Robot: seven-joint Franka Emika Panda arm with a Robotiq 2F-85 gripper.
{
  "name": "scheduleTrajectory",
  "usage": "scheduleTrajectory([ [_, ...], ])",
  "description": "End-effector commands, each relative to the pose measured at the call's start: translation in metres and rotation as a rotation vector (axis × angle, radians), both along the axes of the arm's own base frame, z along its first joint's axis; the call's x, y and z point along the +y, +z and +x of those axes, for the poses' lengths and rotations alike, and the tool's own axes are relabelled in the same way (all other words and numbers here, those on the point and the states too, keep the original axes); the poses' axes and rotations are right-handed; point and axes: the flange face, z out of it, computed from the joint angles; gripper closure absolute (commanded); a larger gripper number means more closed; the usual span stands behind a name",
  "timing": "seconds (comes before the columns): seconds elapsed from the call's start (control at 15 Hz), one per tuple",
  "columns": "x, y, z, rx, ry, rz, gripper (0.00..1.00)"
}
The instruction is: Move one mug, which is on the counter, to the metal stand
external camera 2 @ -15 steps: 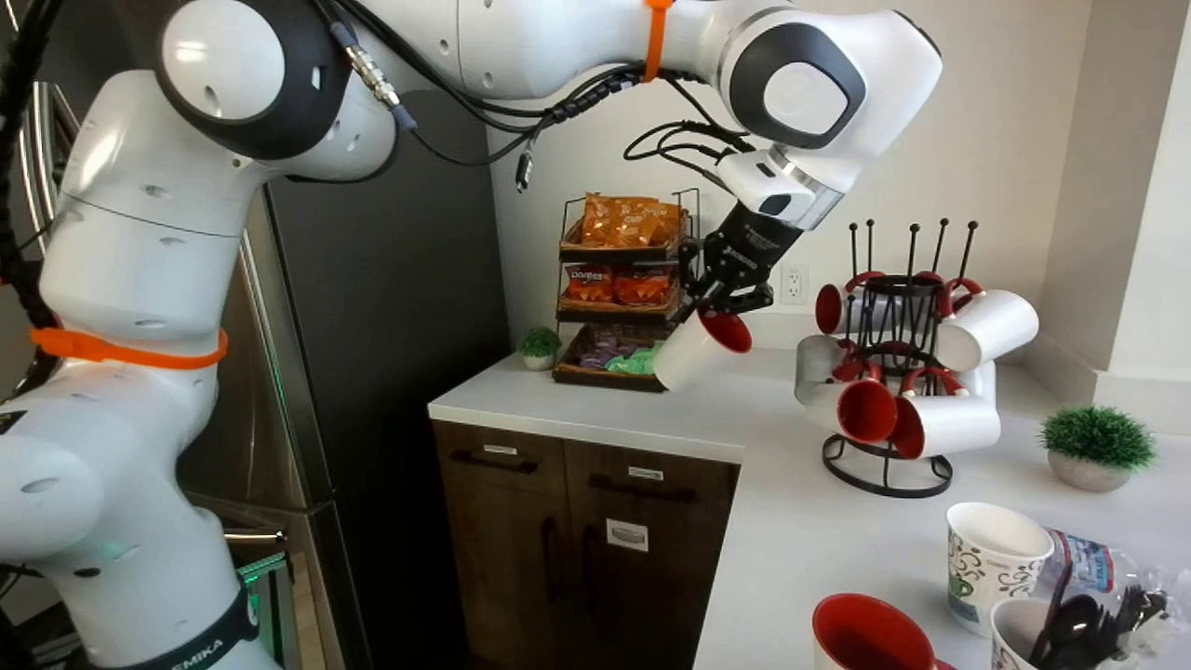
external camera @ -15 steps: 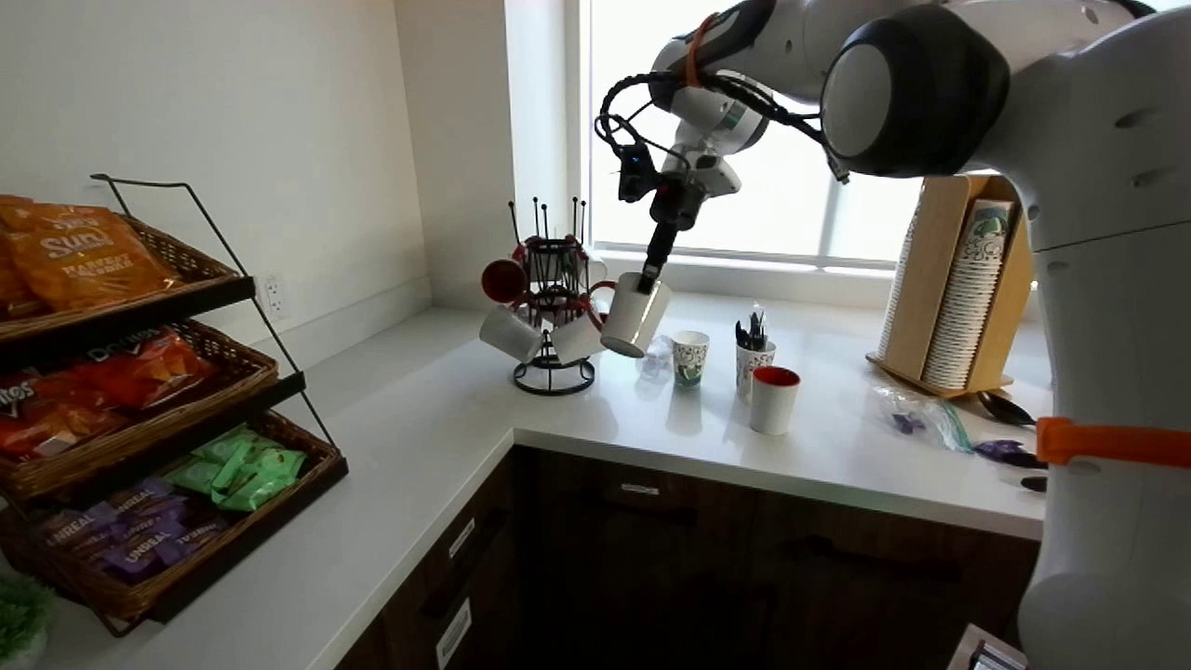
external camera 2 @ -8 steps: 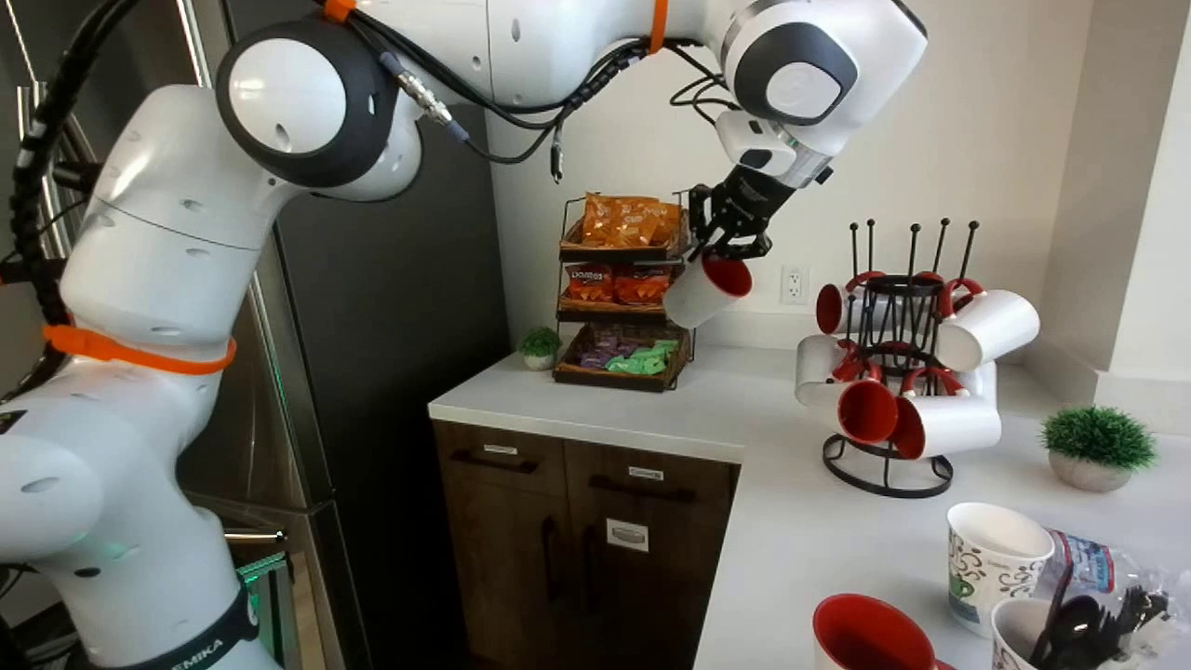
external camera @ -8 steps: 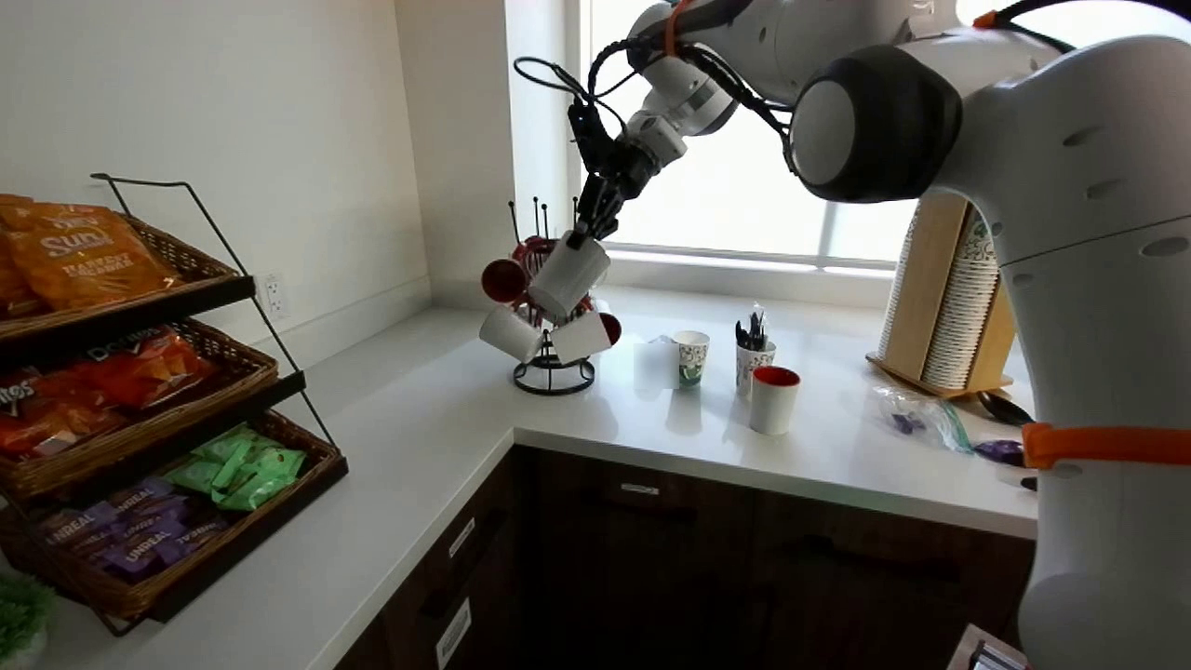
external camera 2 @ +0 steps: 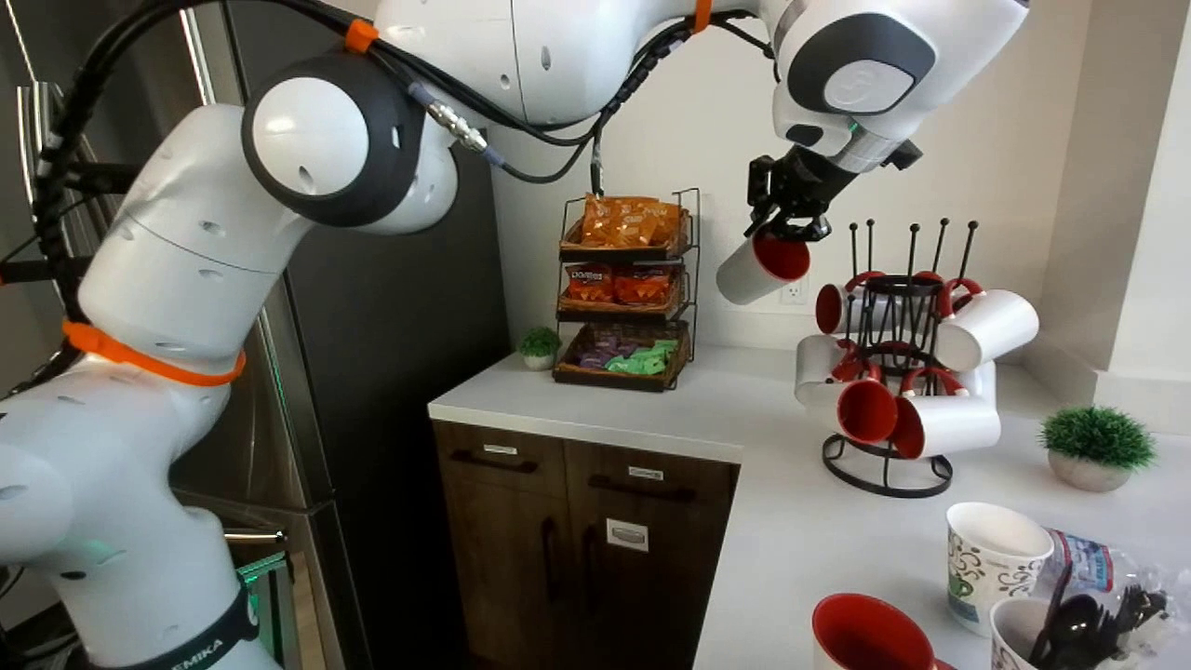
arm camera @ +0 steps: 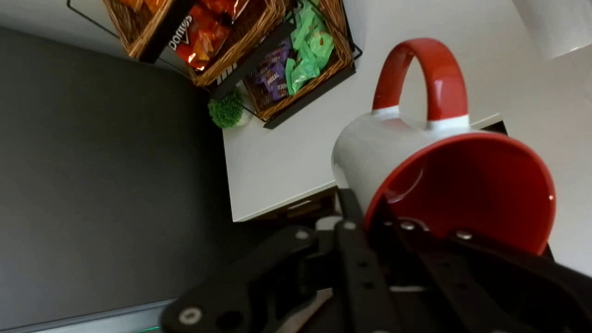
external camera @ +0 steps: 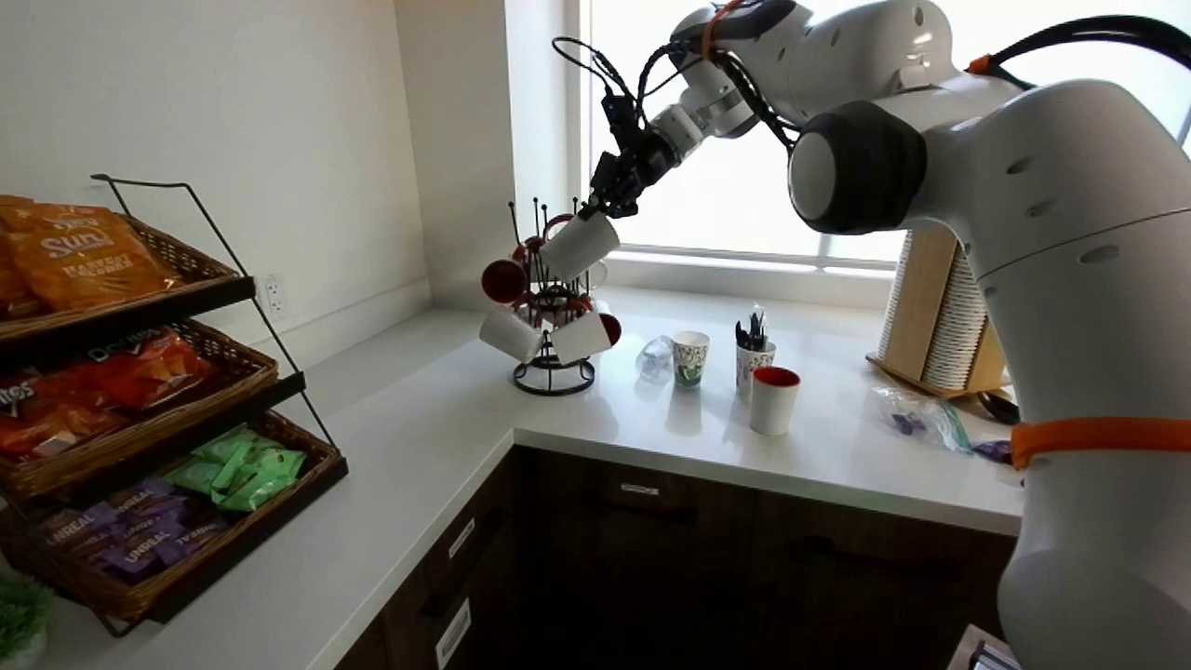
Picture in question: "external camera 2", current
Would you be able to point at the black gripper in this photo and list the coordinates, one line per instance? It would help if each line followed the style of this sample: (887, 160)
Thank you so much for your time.
(800, 183)

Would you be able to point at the white mug red interior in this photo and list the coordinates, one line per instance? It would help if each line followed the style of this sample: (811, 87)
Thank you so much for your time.
(954, 425)
(827, 308)
(755, 275)
(866, 410)
(868, 633)
(992, 330)
(811, 369)

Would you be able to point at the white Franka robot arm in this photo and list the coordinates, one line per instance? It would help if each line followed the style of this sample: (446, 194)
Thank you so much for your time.
(188, 249)

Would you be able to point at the black metal mug stand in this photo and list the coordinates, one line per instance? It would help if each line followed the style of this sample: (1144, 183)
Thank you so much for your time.
(907, 284)

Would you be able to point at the orange chip bag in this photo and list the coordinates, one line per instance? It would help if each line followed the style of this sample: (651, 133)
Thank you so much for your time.
(635, 220)

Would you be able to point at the wicker basket with chips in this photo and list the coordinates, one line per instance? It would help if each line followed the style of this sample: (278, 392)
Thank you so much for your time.
(625, 250)

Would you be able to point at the red snack packet pile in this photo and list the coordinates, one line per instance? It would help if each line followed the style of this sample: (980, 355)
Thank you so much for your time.
(620, 287)

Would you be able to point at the wicker basket with red snacks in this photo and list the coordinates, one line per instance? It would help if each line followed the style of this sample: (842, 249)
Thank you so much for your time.
(620, 312)

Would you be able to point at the green snack packet pile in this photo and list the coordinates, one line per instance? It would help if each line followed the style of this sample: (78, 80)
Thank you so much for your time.
(644, 359)

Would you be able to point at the purple snack packet pile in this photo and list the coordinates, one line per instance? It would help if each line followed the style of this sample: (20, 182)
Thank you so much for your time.
(597, 348)

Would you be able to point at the small green plant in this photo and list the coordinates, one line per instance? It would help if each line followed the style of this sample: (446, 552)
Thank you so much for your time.
(536, 344)

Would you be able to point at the small white cabinet label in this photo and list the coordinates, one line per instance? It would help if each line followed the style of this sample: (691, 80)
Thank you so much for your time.
(500, 450)
(644, 473)

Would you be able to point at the large white cabinet label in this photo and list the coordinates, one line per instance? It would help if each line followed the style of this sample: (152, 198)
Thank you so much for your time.
(625, 535)

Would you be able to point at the potted green plant grey pot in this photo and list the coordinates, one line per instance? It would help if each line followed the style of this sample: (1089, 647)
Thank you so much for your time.
(1098, 440)

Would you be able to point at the printed paper cup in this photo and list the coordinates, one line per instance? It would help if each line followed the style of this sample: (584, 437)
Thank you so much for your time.
(992, 564)

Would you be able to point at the dark wood base cabinet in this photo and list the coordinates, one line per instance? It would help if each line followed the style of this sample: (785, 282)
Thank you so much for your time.
(522, 559)

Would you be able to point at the dark steel refrigerator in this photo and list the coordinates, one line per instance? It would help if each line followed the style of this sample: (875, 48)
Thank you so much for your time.
(375, 359)

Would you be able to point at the clear plastic wrapper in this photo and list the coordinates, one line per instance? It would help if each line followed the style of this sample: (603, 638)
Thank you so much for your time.
(1093, 564)

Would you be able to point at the white cup holding utensils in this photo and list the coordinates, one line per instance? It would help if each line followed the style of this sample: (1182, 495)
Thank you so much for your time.
(1013, 633)

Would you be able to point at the black plastic utensils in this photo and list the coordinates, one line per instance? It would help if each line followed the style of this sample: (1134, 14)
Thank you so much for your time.
(1079, 627)

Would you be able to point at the white wall outlet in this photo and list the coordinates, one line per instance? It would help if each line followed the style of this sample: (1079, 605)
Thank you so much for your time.
(790, 284)

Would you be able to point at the black tripod mount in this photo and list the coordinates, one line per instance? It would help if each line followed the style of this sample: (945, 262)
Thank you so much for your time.
(37, 265)

